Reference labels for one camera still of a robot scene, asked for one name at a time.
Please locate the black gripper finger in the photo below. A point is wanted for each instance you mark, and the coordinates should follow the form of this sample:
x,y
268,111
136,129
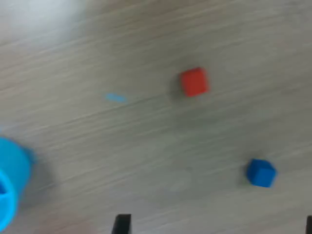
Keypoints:
x,y
309,226
122,225

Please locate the red cube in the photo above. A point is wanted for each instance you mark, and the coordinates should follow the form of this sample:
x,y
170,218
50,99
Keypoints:
x,y
195,82

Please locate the blue plastic bin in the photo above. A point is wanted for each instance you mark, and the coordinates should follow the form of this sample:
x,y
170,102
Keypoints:
x,y
14,165

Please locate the small blue tape mark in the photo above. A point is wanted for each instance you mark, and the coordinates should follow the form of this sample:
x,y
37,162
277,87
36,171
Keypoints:
x,y
116,97

